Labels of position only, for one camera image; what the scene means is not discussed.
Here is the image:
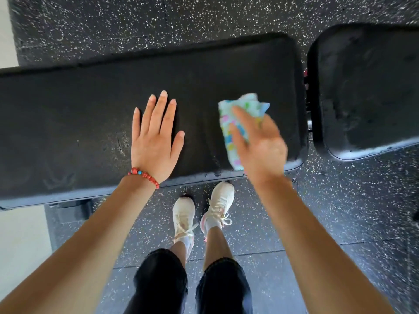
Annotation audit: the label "white sneaker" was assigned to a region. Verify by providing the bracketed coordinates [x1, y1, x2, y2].
[200, 181, 235, 237]
[172, 197, 199, 250]

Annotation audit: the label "person's right hand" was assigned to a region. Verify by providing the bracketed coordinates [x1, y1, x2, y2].
[228, 106, 288, 186]

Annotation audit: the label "long black bench pad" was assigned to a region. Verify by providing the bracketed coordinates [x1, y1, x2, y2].
[0, 32, 309, 210]

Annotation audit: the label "white right sneaker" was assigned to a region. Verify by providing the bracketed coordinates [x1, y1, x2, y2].
[200, 181, 235, 237]

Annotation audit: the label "black denim shorts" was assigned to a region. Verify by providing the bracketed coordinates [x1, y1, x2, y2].
[124, 248, 253, 314]

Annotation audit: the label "person's leg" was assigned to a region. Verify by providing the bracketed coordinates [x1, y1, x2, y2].
[203, 226, 234, 272]
[170, 240, 188, 268]

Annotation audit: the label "person's left hand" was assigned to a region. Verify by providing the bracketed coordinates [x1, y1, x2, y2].
[131, 91, 185, 185]

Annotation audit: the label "person's left leg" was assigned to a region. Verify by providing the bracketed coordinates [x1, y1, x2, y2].
[170, 240, 188, 268]

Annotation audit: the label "black bench foot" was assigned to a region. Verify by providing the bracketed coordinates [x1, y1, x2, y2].
[48, 199, 94, 225]

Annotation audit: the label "short black bench seat pad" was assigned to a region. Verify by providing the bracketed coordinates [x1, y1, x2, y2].
[307, 23, 419, 161]

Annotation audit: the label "red bead bracelet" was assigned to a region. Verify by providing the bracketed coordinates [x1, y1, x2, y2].
[128, 167, 160, 189]

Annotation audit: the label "person's right forearm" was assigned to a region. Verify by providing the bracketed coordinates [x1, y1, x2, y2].
[254, 175, 395, 314]

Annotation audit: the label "white left sneaker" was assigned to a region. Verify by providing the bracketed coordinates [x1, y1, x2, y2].
[172, 197, 199, 250]

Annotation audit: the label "person's left forearm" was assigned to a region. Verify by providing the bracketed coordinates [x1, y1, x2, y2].
[0, 175, 158, 314]

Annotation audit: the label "person's right leg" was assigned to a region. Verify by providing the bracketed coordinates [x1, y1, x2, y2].
[203, 226, 234, 272]

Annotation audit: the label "black metal bench frame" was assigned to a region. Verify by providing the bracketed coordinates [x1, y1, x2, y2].
[302, 68, 315, 134]

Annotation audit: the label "colourful patterned cleaning cloth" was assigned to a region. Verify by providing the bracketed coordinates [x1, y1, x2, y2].
[218, 93, 270, 171]

